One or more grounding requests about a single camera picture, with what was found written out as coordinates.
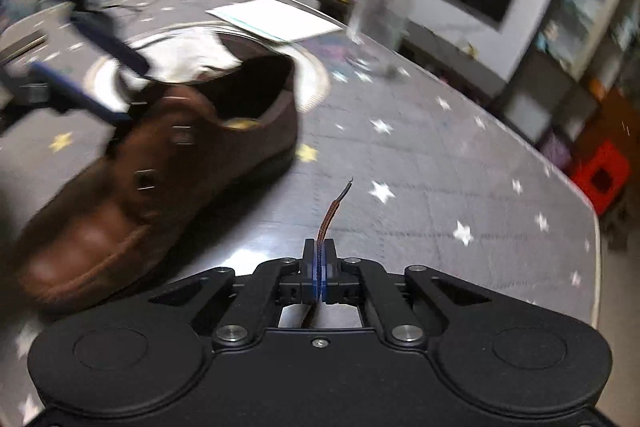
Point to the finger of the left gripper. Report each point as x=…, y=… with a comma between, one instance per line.
x=99, y=28
x=64, y=95

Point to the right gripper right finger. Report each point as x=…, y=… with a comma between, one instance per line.
x=327, y=270

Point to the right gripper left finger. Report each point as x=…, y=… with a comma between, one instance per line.
x=310, y=272

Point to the brown shoelace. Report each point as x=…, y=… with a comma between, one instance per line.
x=332, y=211

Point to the brown leather shoe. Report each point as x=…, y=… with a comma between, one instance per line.
x=182, y=145

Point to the induction cooker in table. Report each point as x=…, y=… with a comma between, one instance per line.
x=113, y=85

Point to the white cloth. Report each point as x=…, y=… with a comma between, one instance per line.
x=181, y=55

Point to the white paper sheet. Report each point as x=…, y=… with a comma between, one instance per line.
x=274, y=20

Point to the clear glass mug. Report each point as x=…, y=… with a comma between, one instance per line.
x=375, y=27

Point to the red plastic stool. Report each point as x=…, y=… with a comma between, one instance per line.
x=602, y=177

